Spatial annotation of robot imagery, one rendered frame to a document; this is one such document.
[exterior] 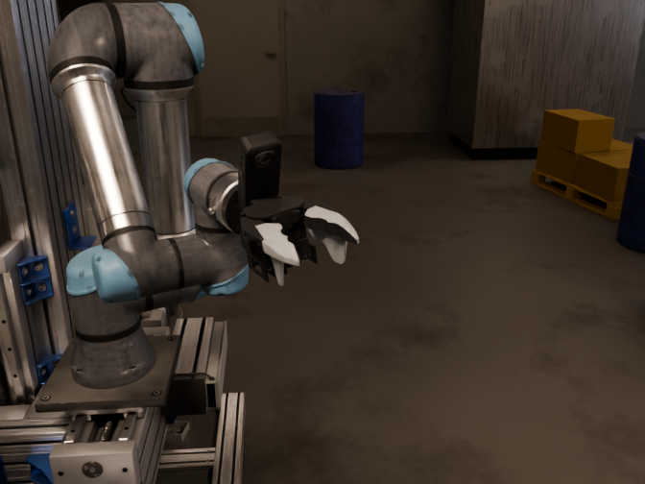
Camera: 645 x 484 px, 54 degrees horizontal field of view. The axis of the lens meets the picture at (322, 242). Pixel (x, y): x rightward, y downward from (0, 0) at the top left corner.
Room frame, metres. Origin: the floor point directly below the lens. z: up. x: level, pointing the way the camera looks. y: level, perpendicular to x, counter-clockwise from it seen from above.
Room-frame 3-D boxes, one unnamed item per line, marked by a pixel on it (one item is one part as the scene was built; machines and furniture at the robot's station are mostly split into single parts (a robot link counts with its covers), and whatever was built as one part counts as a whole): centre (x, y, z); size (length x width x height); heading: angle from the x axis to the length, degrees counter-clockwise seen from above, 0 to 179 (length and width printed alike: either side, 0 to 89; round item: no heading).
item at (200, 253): (0.86, 0.16, 1.34); 0.11 x 0.08 x 0.11; 120
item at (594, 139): (5.43, -2.54, 0.35); 1.25 x 0.95 x 0.70; 6
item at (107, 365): (1.03, 0.40, 1.09); 0.15 x 0.15 x 0.10
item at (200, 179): (0.87, 0.15, 1.43); 0.11 x 0.08 x 0.09; 30
